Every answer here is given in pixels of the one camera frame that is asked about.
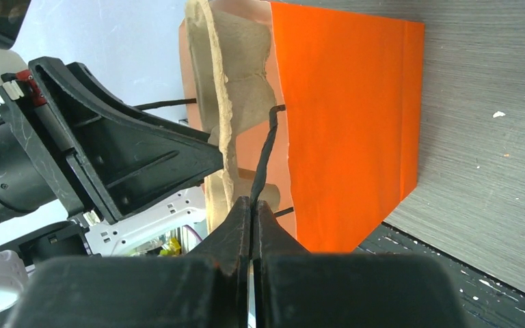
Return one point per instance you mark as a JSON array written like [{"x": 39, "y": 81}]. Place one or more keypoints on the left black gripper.
[{"x": 94, "y": 152}]

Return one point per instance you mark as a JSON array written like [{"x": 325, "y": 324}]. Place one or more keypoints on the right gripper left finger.
[{"x": 208, "y": 287}]

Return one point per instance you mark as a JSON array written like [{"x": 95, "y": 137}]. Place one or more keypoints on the orange paper bag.
[{"x": 346, "y": 151}]

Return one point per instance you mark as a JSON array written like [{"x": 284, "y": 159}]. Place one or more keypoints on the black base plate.
[{"x": 486, "y": 301}]

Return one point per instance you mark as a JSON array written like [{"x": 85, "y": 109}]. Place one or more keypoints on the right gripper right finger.
[{"x": 296, "y": 288}]

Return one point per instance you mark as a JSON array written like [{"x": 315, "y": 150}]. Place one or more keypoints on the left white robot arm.
[{"x": 22, "y": 190}]

